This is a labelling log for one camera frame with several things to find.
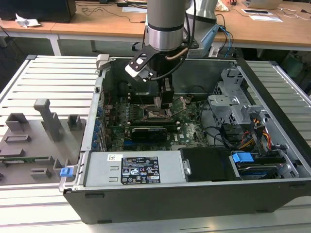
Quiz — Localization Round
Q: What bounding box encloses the silver laptop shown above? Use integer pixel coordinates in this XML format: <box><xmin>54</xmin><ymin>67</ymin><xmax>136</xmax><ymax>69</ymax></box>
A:
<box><xmin>245</xmin><ymin>0</ymin><xmax>284</xmax><ymax>10</ymax></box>

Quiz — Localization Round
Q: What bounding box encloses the grey parts rack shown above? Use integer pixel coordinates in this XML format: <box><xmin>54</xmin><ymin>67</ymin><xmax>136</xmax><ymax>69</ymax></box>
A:
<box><xmin>0</xmin><ymin>98</ymin><xmax>87</xmax><ymax>187</ymax></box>

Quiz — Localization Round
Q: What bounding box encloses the white paper sheet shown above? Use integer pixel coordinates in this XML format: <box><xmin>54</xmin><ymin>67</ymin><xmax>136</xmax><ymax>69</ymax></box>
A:
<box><xmin>250</xmin><ymin>14</ymin><xmax>284</xmax><ymax>23</ymax></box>
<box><xmin>122</xmin><ymin>6</ymin><xmax>147</xmax><ymax>13</ymax></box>

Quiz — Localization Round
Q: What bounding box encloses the black grey PC case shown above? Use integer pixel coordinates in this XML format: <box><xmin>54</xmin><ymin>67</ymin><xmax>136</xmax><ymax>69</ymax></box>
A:
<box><xmin>59</xmin><ymin>53</ymin><xmax>311</xmax><ymax>225</ymax></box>

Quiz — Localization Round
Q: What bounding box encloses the wooden desk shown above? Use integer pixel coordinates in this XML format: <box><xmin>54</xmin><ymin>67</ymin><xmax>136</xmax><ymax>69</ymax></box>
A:
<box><xmin>50</xmin><ymin>0</ymin><xmax>230</xmax><ymax>53</ymax></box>
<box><xmin>0</xmin><ymin>18</ymin><xmax>61</xmax><ymax>56</ymax></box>
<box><xmin>213</xmin><ymin>0</ymin><xmax>311</xmax><ymax>53</ymax></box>

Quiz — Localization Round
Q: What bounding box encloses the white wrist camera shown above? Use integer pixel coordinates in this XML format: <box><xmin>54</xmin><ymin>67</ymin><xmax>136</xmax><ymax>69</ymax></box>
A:
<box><xmin>124</xmin><ymin>63</ymin><xmax>149</xmax><ymax>81</ymax></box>

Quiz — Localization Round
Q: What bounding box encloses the green motherboard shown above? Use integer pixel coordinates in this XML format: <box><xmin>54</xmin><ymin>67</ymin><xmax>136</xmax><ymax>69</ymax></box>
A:
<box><xmin>102</xmin><ymin>94</ymin><xmax>212</xmax><ymax>151</ymax></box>

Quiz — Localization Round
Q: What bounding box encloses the yellow red wire bundle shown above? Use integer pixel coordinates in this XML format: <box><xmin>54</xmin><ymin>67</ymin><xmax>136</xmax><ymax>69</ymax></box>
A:
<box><xmin>239</xmin><ymin>117</ymin><xmax>272</xmax><ymax>149</ymax></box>

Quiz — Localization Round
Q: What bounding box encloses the grey metal drive cage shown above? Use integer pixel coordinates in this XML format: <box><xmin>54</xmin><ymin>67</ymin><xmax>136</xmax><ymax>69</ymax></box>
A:
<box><xmin>207</xmin><ymin>67</ymin><xmax>269</xmax><ymax>127</ymax></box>

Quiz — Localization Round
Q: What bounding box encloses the black graphics card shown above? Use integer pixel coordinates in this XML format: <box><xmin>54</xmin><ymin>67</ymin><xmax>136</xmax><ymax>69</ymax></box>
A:
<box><xmin>131</xmin><ymin>126</ymin><xmax>169</xmax><ymax>144</ymax></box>

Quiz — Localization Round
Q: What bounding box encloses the black cable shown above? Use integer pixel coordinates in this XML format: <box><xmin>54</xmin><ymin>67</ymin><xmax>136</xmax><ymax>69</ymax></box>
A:
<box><xmin>200</xmin><ymin>101</ymin><xmax>234</xmax><ymax>149</ymax></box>
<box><xmin>187</xmin><ymin>85</ymin><xmax>221</xmax><ymax>102</ymax></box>

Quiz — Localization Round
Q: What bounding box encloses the black plastic shroud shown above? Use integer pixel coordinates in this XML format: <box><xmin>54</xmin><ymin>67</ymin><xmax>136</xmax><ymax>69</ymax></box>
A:
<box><xmin>180</xmin><ymin>147</ymin><xmax>242</xmax><ymax>183</ymax></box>

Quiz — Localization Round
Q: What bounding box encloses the CPU socket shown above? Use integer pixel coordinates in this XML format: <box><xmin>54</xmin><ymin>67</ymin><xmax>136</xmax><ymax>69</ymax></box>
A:
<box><xmin>141</xmin><ymin>103</ymin><xmax>176</xmax><ymax>122</ymax></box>

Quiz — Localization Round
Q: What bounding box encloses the grey power supply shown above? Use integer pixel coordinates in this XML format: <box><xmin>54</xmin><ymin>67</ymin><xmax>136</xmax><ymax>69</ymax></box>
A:
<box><xmin>82</xmin><ymin>150</ymin><xmax>187</xmax><ymax>188</ymax></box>

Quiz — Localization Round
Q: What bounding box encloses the hard disk in blue carrier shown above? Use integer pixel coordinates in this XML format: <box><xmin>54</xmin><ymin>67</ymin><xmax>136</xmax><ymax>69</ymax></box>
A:
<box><xmin>230</xmin><ymin>150</ymin><xmax>286</xmax><ymax>182</ymax></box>

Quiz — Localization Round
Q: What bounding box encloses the blue expansion slot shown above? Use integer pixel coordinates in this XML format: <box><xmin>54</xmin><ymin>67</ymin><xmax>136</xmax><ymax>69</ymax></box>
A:
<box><xmin>123</xmin><ymin>139</ymin><xmax>146</xmax><ymax>150</ymax></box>

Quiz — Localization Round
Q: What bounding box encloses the blue cable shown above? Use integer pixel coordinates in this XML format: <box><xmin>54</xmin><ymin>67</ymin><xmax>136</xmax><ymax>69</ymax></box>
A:
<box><xmin>218</xmin><ymin>26</ymin><xmax>234</xmax><ymax>59</ymax></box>

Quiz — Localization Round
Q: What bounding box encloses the metal socket cover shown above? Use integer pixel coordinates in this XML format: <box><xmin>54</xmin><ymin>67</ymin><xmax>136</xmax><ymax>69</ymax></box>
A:
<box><xmin>170</xmin><ymin>96</ymin><xmax>190</xmax><ymax>117</ymax></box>

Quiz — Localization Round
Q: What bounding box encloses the black monitor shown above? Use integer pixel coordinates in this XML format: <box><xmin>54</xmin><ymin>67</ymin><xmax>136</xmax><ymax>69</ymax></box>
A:
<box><xmin>0</xmin><ymin>0</ymin><xmax>77</xmax><ymax>24</ymax></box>

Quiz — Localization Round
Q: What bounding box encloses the crumpled white paper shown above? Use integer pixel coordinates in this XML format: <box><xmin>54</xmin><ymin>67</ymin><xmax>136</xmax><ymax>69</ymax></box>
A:
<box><xmin>15</xmin><ymin>12</ymin><xmax>41</xmax><ymax>29</ymax></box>

